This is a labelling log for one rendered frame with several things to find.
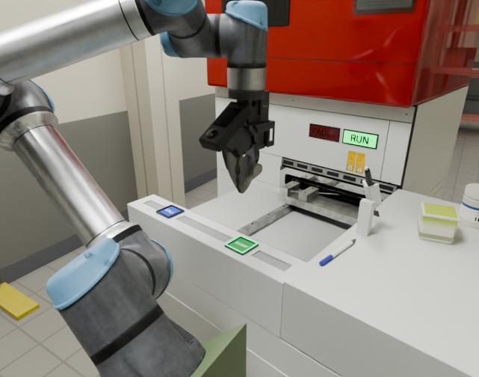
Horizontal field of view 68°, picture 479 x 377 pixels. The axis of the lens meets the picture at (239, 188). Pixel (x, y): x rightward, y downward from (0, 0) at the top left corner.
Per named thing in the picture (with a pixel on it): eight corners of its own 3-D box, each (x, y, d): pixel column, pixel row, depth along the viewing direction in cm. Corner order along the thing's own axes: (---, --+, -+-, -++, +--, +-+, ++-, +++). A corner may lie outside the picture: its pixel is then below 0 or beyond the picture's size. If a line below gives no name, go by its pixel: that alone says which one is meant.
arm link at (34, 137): (113, 335, 59) (-69, 87, 64) (145, 307, 74) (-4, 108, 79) (168, 291, 59) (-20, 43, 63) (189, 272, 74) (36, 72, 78)
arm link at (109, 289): (71, 372, 47) (16, 288, 48) (116, 333, 61) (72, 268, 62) (142, 319, 47) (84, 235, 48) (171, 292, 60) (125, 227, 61)
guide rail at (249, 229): (299, 202, 137) (300, 195, 136) (303, 203, 136) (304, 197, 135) (203, 257, 103) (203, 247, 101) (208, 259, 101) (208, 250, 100)
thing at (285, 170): (281, 187, 144) (282, 164, 141) (391, 221, 117) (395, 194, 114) (279, 188, 143) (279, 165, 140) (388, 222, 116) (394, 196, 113)
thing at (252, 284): (157, 233, 115) (153, 194, 110) (304, 314, 81) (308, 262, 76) (131, 244, 109) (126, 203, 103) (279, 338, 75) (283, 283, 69)
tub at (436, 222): (415, 225, 90) (421, 200, 87) (449, 230, 87) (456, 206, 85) (417, 239, 84) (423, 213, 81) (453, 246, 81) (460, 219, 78)
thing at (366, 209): (363, 223, 91) (371, 173, 86) (378, 228, 89) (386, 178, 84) (353, 232, 87) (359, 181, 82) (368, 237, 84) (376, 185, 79)
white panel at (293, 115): (220, 171, 169) (218, 84, 154) (394, 227, 119) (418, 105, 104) (216, 173, 167) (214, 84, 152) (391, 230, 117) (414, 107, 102)
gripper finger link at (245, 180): (266, 190, 78) (267, 149, 75) (248, 198, 74) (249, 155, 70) (255, 186, 80) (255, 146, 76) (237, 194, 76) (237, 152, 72)
